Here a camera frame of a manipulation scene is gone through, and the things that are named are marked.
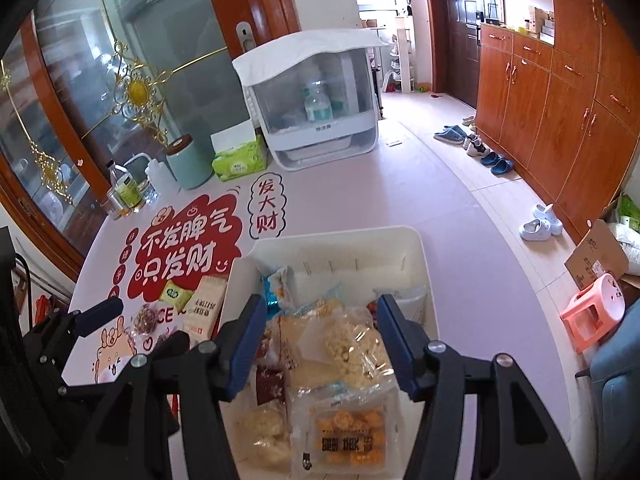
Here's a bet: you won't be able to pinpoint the glass jar yellow contents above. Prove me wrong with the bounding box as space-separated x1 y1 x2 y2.
100 192 126 221

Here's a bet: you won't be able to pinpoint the green package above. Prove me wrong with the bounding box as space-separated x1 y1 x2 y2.
617 193 640 226

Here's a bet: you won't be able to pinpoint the clear puffed rice packet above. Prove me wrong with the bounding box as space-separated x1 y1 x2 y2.
280 300 401 391

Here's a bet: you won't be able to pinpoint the white plastic bag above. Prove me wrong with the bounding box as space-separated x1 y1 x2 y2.
611 222 640 276

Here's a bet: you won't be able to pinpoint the teal canister brown lid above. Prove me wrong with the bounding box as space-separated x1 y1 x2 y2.
165 134 213 191

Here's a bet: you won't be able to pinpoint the clear pale bread packet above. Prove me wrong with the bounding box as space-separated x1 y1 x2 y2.
235 400 296 480

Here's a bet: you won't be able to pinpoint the plastic bottle green label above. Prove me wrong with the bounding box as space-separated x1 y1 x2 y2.
107 161 146 211

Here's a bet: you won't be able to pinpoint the white shoe rack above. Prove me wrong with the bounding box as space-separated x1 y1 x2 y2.
382 15 416 93

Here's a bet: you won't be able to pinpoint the beige snack packet red square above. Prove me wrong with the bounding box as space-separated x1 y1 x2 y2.
182 276 228 338

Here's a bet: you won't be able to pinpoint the white plastic tray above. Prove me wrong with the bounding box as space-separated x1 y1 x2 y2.
220 225 441 480

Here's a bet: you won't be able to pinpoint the cardboard box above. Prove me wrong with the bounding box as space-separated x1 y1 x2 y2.
565 219 630 291

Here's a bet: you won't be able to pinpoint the dark brown snack packet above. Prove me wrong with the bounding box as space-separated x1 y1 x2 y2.
256 365 288 406

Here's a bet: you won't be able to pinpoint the pink plastic stool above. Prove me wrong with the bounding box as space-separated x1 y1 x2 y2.
560 274 626 355

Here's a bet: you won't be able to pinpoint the stack of small boxes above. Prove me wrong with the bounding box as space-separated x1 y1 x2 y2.
525 5 556 43

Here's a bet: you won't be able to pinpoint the blue upholstered chair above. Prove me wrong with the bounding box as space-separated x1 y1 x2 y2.
587 300 640 461

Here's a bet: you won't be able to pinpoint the white cover cloth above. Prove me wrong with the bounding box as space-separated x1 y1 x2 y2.
232 29 392 83

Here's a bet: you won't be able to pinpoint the clear nut snack packet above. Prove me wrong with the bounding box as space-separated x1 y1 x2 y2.
129 304 162 336

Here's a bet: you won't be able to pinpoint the orange wooden cabinet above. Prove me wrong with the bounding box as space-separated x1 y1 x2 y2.
475 0 640 246

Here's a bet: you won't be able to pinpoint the blue white snack packet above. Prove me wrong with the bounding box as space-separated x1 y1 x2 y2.
260 267 301 318

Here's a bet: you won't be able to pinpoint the clear bottle teal label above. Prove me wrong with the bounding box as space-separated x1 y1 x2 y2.
304 80 333 122

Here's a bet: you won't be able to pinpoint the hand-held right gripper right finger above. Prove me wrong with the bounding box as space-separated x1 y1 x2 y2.
377 294 581 480

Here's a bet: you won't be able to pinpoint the white child clog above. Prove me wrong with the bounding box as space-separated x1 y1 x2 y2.
532 204 564 236
519 220 552 242

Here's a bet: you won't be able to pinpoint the small green snack packet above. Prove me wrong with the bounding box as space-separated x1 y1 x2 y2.
160 280 195 311

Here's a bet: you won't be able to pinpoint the dark entry door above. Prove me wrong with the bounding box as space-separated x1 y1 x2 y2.
440 0 486 108

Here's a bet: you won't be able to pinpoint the wood framed glass door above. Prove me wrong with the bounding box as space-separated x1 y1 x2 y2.
0 10 88 281
30 0 301 191

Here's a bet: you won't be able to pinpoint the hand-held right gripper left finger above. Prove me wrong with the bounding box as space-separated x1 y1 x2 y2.
62 294 268 480

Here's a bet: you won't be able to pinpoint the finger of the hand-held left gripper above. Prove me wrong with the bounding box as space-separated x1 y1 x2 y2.
25 296 125 361
55 331 192 398

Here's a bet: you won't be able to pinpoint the orange cookie clear packet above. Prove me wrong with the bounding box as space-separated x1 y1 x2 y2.
290 382 406 480

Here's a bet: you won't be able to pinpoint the green tissue box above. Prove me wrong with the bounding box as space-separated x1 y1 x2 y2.
210 121 268 182

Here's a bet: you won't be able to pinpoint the white squeeze bottle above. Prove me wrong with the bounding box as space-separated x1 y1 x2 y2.
122 152 180 201

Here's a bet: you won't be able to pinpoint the white bottle storage cabinet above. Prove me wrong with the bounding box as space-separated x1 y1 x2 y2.
232 29 392 172

